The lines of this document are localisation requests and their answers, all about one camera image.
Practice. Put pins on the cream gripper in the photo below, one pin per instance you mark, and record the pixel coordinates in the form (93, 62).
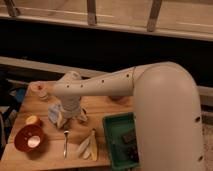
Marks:
(70, 110)

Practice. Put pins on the dark brown rectangular block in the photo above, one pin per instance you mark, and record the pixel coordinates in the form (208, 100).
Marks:
(129, 137)

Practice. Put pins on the green plastic tray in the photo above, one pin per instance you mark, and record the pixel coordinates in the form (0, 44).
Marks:
(115, 126)

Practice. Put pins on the white object in red bowl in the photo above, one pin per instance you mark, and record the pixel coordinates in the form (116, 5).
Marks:
(34, 141)

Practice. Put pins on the bunch of dark grapes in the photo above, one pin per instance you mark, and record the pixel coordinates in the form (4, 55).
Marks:
(133, 154)

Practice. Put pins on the red bowl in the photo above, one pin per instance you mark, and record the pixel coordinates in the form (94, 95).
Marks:
(21, 138)

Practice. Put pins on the yellow apple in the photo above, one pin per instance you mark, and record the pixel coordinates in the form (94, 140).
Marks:
(33, 120)

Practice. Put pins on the purple bowl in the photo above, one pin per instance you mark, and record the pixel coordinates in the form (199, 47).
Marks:
(116, 98)

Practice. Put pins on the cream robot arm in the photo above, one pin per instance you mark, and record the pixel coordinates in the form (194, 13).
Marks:
(166, 107)

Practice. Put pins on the metal fork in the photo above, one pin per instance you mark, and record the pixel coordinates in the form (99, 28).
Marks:
(65, 143)

